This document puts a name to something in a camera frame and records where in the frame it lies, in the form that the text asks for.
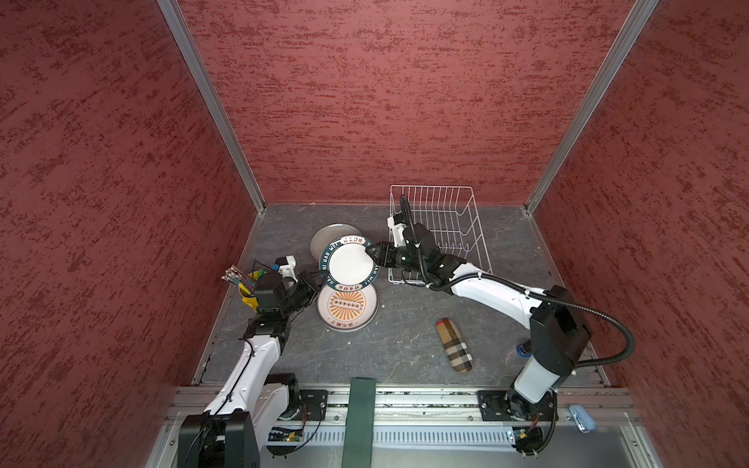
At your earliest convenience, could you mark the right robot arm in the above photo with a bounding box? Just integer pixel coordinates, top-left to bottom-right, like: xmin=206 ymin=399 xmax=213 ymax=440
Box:
xmin=366 ymin=223 xmax=590 ymax=420

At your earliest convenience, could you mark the green strap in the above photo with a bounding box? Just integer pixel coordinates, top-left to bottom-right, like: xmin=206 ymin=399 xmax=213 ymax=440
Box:
xmin=340 ymin=376 xmax=376 ymax=468

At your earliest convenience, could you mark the black corrugated cable conduit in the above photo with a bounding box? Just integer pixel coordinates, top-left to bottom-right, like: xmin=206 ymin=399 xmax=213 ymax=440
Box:
xmin=399 ymin=196 xmax=637 ymax=370

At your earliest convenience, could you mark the light blue small object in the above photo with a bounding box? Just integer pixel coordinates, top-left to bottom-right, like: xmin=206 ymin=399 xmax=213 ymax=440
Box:
xmin=569 ymin=405 xmax=597 ymax=434

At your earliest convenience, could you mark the green rimmed text plate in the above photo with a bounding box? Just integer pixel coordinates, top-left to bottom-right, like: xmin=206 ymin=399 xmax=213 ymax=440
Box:
xmin=319 ymin=235 xmax=380 ymax=292

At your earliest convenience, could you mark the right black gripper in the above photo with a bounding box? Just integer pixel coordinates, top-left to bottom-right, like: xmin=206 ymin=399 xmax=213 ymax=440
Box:
xmin=365 ymin=241 xmax=426 ymax=273

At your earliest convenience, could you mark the plaid beige glasses case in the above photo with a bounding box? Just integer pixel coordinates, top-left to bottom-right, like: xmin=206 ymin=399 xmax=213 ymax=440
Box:
xmin=436 ymin=318 xmax=473 ymax=374

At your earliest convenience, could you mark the white plate orange print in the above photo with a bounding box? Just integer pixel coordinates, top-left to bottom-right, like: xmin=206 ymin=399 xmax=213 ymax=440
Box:
xmin=317 ymin=286 xmax=378 ymax=332

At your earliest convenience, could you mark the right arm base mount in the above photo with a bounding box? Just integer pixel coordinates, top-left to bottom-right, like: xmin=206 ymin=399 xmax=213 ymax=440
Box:
xmin=477 ymin=389 xmax=558 ymax=423

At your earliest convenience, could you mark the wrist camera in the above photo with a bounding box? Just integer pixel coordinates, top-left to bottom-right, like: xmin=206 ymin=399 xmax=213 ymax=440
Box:
xmin=387 ymin=213 xmax=408 ymax=248
xmin=271 ymin=255 xmax=298 ymax=282

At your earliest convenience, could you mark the bundle of coloured pens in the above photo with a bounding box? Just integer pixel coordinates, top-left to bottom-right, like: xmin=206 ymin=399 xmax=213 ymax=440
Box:
xmin=222 ymin=265 xmax=264 ymax=298

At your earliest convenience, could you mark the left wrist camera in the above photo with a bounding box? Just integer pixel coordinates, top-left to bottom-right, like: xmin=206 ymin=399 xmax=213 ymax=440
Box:
xmin=271 ymin=255 xmax=298 ymax=282

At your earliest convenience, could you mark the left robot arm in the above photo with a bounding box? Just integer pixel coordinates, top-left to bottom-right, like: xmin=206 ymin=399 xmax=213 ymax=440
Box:
xmin=177 ymin=266 xmax=326 ymax=467

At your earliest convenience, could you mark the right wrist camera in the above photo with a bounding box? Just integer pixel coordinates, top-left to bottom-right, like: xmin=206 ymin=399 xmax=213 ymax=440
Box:
xmin=387 ymin=213 xmax=408 ymax=248

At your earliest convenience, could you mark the white wire dish rack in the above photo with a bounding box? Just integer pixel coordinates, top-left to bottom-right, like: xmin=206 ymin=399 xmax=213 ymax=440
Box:
xmin=389 ymin=184 xmax=493 ymax=273

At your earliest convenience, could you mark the plain grey ceramic plate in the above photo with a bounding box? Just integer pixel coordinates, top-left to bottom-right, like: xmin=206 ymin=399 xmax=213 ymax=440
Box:
xmin=310 ymin=223 xmax=361 ymax=261

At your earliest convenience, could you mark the blue black stapler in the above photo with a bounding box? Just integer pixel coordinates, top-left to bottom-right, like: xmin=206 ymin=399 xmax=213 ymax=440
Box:
xmin=516 ymin=343 xmax=532 ymax=358

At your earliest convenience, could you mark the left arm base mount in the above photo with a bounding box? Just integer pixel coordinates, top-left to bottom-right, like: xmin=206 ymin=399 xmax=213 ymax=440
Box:
xmin=278 ymin=389 xmax=330 ymax=423

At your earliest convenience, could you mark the yellow pen cup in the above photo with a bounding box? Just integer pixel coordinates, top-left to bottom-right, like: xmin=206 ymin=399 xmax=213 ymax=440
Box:
xmin=238 ymin=272 xmax=259 ymax=311

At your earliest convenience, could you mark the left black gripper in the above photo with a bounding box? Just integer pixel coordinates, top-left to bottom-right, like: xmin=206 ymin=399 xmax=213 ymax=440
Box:
xmin=279 ymin=269 xmax=330 ymax=316

